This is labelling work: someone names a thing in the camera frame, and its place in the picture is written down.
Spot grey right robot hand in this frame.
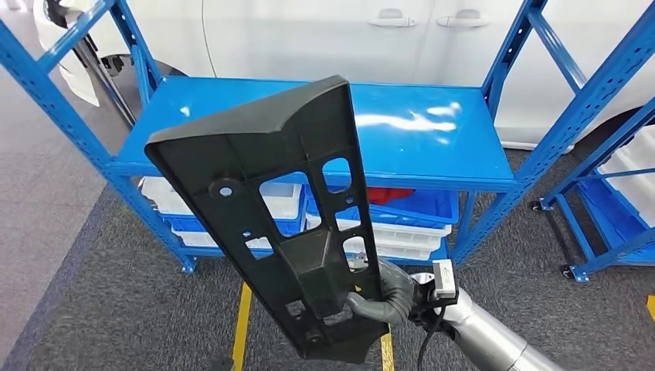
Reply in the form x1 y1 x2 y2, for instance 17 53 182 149
348 262 406 325

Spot black plastic panel part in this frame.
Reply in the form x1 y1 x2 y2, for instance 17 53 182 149
144 75 390 366

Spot red plastic part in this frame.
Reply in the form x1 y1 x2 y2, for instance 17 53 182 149
366 187 416 206

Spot blue metal shelf rack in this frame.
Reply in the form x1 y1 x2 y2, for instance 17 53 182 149
0 0 655 275

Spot blue wheeled shelf rack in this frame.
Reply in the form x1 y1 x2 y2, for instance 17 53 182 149
529 97 655 284

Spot yellow floor tape square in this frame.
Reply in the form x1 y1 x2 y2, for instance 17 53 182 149
231 281 396 371

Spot white car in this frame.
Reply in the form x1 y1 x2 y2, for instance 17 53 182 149
32 0 655 152

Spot black camera cable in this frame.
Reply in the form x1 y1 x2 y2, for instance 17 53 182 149
416 312 446 371

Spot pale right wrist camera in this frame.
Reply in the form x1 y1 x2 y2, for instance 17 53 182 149
432 259 458 301

